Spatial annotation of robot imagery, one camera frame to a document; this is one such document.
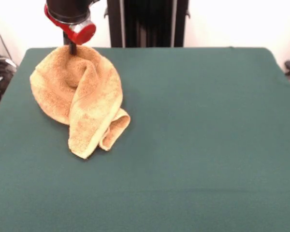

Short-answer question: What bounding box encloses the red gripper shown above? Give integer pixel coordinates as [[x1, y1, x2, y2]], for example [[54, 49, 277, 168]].
[[43, 4, 97, 56]]

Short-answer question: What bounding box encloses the orange terry towel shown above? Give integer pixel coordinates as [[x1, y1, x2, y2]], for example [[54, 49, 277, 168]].
[[29, 45, 131, 160]]

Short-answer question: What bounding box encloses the dark green table cloth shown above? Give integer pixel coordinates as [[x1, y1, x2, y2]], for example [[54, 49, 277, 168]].
[[0, 47, 290, 232]]

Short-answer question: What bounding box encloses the white cable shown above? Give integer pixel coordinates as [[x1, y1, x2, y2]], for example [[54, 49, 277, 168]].
[[0, 57, 17, 69]]

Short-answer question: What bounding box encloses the black cable pile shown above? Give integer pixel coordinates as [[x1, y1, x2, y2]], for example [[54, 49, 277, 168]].
[[0, 58, 17, 105]]

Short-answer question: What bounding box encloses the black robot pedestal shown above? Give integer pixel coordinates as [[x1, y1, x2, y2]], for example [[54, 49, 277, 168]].
[[103, 0, 191, 48]]

